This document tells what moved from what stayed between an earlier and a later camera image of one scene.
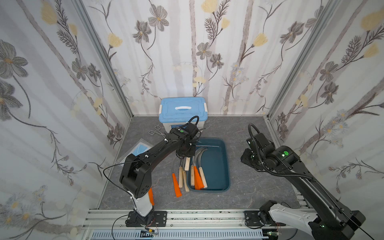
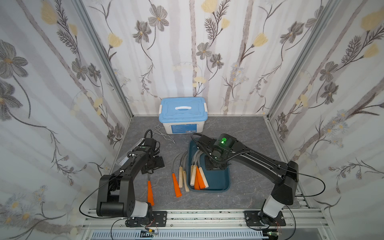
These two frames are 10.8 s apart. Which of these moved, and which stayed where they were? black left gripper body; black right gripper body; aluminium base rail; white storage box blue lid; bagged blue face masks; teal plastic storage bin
Moved: black right gripper body; black left gripper body
Stayed: white storage box blue lid; aluminium base rail; teal plastic storage bin; bagged blue face masks
